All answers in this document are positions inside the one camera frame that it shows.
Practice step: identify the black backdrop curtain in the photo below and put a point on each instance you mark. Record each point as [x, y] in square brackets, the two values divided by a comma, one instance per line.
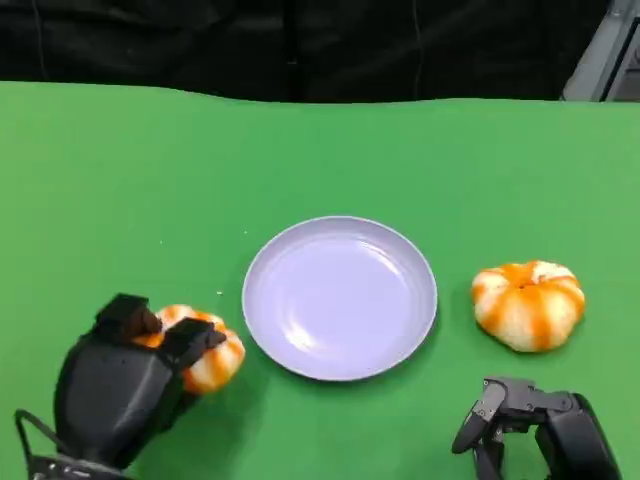
[300, 45]

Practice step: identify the green table cloth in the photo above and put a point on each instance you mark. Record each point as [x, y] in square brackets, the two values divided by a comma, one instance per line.
[320, 165]

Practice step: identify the grey metal frame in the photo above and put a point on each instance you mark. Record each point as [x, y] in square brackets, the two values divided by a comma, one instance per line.
[607, 60]

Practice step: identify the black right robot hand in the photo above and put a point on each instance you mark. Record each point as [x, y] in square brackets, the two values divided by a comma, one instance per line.
[575, 440]

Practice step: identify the orange white toy bread roll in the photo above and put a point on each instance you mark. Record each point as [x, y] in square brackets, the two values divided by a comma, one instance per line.
[220, 362]
[530, 307]

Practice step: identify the lilac plate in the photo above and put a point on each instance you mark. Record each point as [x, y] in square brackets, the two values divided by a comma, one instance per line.
[340, 300]

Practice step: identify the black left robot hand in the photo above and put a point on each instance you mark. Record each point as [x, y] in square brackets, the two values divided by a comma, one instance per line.
[110, 395]

